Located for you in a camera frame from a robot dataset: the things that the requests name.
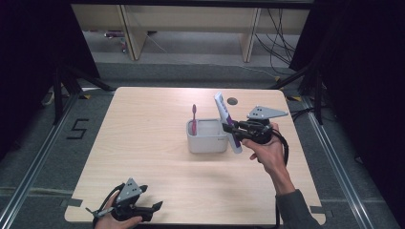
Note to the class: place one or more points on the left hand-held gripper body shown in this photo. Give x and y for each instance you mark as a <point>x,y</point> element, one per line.
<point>129,194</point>

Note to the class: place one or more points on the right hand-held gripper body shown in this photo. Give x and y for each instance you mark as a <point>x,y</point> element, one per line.
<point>261,132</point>

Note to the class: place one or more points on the white and purple toothpaste tube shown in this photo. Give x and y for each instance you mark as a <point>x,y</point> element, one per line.
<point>223,109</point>

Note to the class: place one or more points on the white rectangular holder cup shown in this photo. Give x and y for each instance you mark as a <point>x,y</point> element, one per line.
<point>207,143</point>

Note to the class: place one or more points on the pink and grey toothbrush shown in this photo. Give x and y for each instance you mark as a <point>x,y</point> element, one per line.
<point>194,122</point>

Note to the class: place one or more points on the person's right hand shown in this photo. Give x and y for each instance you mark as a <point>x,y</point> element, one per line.
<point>270,156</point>

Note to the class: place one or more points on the person's left hand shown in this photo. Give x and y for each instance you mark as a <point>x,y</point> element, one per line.
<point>108,222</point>

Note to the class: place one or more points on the grey round table grommet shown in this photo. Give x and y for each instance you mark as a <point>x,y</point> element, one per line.
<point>232,101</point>

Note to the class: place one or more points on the yellow and black tape piece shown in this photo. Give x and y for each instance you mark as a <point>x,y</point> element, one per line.
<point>294,98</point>
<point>86,96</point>

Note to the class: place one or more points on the grey tape strip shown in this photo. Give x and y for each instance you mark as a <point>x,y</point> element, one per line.
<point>318,210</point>
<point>74,202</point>

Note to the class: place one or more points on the black metal stand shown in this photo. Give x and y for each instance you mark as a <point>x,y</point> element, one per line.
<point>317,95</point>
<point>58,95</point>

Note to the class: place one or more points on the black curtain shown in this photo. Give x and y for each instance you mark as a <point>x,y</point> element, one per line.
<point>28,63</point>
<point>366,79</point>

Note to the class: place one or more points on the metal floor rail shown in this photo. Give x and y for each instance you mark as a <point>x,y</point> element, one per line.
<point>337,165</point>
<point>35,165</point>

